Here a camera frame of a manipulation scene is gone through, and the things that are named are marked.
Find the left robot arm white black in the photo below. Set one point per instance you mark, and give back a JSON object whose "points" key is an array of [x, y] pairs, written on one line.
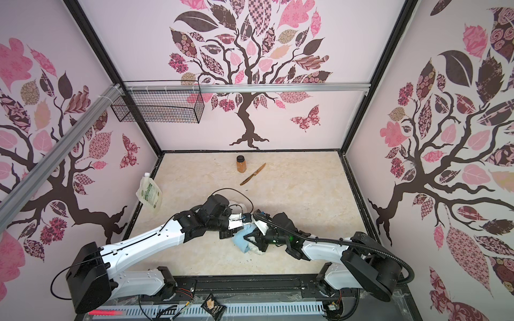
{"points": [[100, 274]]}

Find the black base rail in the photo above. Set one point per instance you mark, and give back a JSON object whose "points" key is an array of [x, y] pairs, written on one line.
{"points": [[249, 285]]}

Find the wooden knife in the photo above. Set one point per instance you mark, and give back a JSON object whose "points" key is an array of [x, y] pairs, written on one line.
{"points": [[255, 173]]}

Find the white green refill pouch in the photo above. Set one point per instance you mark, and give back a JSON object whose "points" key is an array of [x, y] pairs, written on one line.
{"points": [[149, 193]]}

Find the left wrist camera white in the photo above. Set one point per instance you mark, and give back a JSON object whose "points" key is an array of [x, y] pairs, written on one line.
{"points": [[236, 221]]}

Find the white slotted cable duct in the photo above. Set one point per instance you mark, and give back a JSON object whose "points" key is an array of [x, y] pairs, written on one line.
{"points": [[229, 310]]}

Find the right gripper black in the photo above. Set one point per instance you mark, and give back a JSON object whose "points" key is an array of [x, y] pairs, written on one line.
{"points": [[260, 242]]}

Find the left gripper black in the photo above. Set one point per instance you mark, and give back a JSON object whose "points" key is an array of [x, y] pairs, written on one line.
{"points": [[229, 234]]}

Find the aluminium rail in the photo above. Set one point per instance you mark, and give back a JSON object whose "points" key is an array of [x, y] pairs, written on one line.
{"points": [[16, 200], [218, 88]]}

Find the amber spice jar black lid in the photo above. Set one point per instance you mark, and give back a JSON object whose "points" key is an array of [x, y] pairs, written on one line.
{"points": [[241, 164]]}

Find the small black brown packet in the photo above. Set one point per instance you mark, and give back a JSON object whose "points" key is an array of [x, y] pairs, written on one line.
{"points": [[215, 309]]}

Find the black wire basket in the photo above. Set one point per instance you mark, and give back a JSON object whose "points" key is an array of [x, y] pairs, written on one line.
{"points": [[179, 101]]}

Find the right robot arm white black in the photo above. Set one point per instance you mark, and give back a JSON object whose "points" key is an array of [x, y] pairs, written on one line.
{"points": [[354, 263]]}

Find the rear aluminium rail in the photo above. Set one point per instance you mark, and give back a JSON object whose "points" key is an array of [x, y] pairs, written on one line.
{"points": [[218, 88]]}

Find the red marker pen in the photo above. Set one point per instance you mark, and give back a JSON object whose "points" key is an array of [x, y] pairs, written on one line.
{"points": [[106, 313]]}

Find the left aluminium rail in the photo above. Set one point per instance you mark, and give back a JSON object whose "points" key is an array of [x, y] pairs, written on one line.
{"points": [[16, 200]]}

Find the white teddy bear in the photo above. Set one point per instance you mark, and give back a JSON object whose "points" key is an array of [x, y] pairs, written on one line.
{"points": [[248, 233]]}

